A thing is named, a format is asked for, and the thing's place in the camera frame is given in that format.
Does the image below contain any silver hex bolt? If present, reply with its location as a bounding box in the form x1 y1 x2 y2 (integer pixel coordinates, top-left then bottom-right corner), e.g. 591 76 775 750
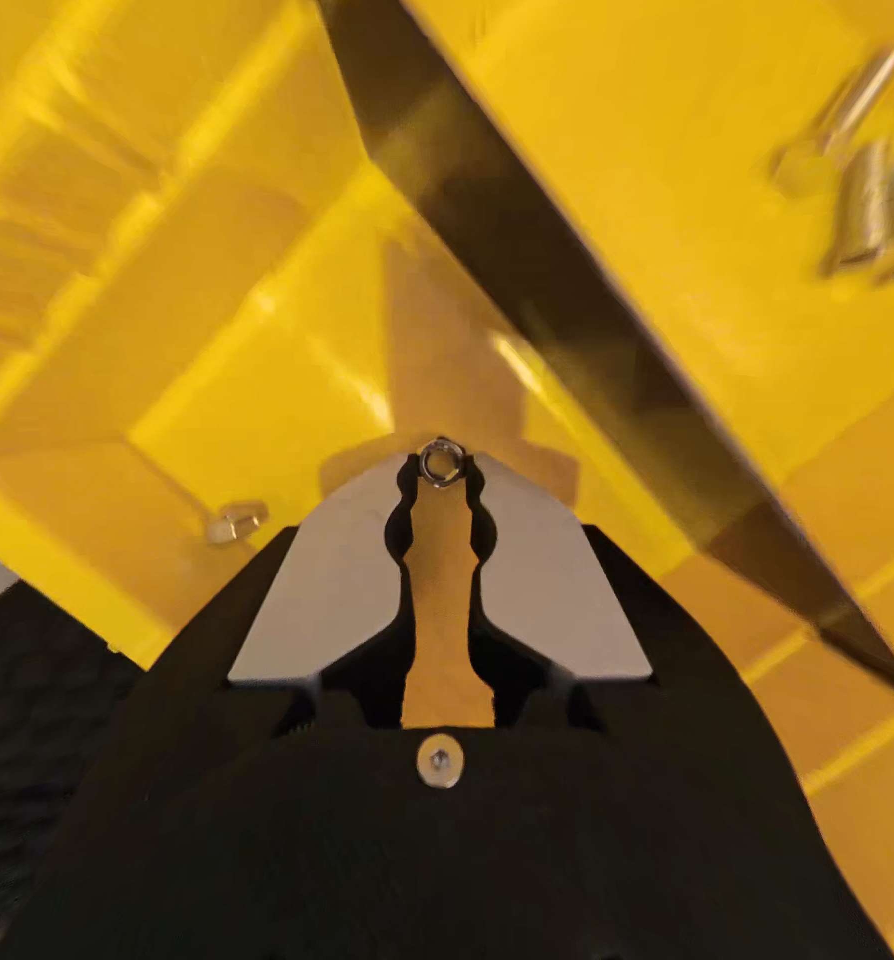
820 141 894 284
771 41 894 198

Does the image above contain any black bin divider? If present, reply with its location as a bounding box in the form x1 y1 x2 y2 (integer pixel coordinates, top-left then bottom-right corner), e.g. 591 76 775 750
318 0 894 704

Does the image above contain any yellow plastic bin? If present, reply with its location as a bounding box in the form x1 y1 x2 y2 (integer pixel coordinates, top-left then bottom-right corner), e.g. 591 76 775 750
0 0 894 960

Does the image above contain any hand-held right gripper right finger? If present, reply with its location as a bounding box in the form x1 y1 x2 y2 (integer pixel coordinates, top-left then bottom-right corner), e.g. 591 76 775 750
462 450 654 684

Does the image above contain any black elbow rest pad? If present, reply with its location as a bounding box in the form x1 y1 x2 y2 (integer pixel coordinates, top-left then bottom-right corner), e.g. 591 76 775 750
0 581 149 960

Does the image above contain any silver hex nut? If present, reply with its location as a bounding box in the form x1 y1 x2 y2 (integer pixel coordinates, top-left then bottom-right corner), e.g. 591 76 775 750
205 500 271 546
417 438 467 489

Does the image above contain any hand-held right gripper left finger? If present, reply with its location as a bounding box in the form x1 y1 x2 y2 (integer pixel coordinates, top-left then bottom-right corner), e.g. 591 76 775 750
228 450 421 685

